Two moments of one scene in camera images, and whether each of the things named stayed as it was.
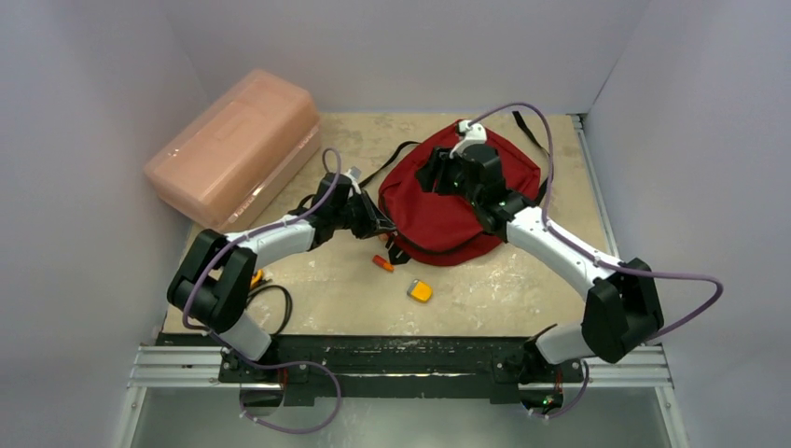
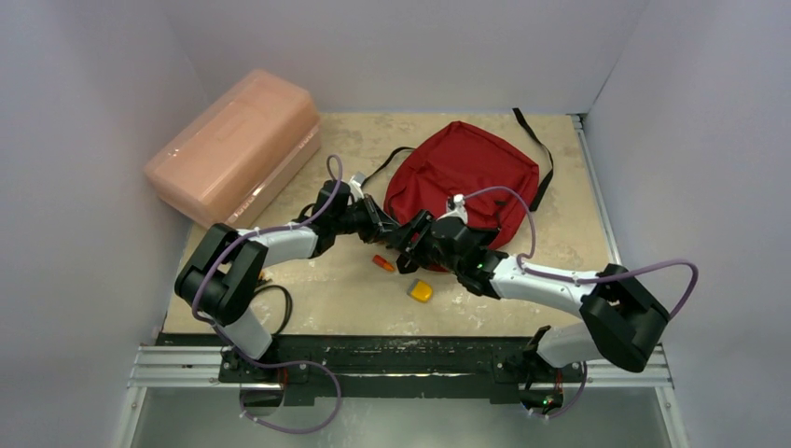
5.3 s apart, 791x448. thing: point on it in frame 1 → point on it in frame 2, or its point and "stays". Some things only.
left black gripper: (373, 222) stays
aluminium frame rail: (175, 365) stays
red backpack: (437, 228) stays
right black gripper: (438, 175) → (419, 232)
